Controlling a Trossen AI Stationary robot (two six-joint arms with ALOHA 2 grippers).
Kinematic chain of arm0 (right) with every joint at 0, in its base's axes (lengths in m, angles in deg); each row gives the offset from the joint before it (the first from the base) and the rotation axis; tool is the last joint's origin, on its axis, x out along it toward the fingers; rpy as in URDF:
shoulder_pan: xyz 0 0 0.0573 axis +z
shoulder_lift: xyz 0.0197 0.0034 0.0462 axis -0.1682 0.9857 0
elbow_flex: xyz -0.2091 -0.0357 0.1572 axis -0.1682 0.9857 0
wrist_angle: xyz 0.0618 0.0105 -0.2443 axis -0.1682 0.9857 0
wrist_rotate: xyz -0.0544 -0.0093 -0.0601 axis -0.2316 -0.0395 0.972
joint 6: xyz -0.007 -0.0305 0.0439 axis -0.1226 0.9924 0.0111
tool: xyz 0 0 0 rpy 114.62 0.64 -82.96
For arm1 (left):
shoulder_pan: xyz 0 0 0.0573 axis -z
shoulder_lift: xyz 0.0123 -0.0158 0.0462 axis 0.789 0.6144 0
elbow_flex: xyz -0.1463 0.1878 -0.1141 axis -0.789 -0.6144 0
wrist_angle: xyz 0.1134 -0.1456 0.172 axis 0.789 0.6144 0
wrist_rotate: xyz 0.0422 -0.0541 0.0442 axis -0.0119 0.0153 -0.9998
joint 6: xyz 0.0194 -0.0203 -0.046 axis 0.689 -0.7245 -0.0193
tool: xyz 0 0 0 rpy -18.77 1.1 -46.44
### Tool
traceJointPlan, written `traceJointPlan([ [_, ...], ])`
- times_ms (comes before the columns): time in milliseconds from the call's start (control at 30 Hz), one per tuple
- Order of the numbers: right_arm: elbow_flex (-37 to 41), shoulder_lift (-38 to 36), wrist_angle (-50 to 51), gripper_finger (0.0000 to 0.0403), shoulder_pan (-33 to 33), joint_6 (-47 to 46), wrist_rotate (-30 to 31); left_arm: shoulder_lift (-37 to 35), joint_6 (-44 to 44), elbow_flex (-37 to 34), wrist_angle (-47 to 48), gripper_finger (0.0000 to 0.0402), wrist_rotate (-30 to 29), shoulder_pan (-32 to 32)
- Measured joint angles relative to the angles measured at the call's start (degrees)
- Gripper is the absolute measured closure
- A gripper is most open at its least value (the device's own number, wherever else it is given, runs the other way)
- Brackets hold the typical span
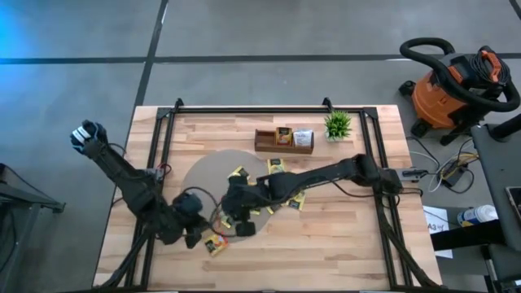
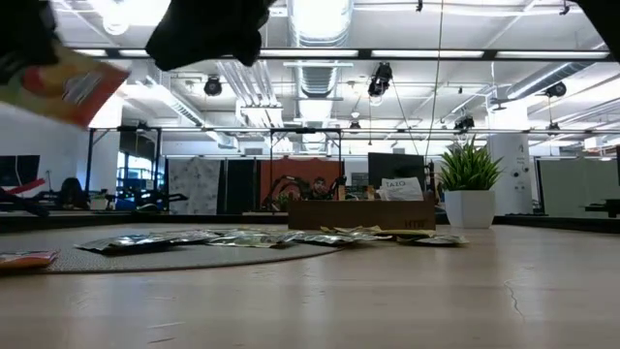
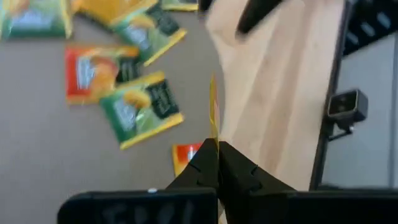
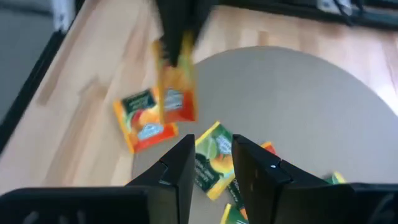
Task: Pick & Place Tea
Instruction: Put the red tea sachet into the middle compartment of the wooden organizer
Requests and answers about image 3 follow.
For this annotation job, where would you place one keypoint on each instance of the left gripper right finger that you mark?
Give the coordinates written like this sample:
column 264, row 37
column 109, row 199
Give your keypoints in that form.
column 245, row 180

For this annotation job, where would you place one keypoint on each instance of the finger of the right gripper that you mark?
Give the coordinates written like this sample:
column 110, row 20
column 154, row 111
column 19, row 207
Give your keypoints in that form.
column 255, row 15
column 205, row 4

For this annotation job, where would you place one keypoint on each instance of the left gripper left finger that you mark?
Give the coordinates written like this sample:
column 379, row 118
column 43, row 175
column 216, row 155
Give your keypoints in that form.
column 199, row 174

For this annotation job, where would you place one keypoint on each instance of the red mango tea packet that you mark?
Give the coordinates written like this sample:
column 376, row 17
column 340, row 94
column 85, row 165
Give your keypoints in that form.
column 214, row 109
column 96, row 74
column 183, row 155

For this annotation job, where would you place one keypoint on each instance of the green lemon tea packet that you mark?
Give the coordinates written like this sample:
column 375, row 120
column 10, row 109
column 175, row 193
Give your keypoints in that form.
column 180, row 4
column 149, row 34
column 34, row 18
column 140, row 112

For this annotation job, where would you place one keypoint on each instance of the yellow foil tea packet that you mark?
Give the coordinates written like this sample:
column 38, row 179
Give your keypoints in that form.
column 109, row 9

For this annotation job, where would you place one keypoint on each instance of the black table-level webcam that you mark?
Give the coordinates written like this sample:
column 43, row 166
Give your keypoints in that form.
column 346, row 107

